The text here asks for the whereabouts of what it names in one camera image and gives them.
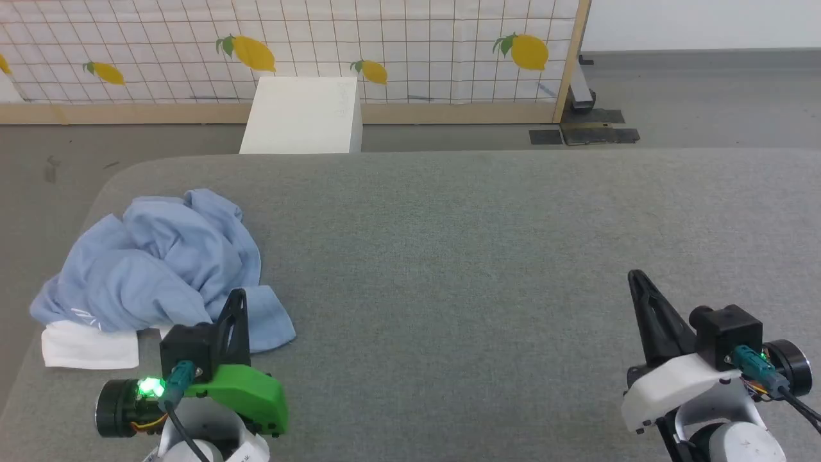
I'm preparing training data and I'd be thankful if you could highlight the left arm cable teal plug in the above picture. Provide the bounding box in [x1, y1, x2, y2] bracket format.
[159, 361, 211, 462]

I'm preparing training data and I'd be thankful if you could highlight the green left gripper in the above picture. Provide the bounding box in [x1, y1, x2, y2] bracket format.
[185, 288, 289, 439]

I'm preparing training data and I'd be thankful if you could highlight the white box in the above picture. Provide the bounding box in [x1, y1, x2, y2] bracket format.
[239, 77, 363, 155]

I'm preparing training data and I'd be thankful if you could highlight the light blue shirt white collar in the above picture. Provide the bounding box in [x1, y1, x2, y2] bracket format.
[29, 188, 297, 371]

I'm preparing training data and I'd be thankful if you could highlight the right arm cable teal plug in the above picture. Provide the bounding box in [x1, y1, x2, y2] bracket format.
[733, 345, 821, 432]

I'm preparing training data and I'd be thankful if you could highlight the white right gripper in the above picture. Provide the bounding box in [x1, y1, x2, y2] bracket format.
[620, 269, 746, 435]

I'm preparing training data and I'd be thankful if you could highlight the black floor mat under foot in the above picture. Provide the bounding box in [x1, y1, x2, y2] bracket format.
[564, 109, 625, 126]

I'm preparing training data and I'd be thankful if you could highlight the metal partition foot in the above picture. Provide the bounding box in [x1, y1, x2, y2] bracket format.
[570, 56, 597, 111]

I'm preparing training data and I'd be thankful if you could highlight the long black floor mat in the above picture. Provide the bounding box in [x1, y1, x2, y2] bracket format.
[561, 127, 641, 145]

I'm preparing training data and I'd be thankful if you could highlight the arm cable teal plug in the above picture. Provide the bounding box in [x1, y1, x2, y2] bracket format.
[733, 345, 821, 432]
[159, 361, 211, 462]

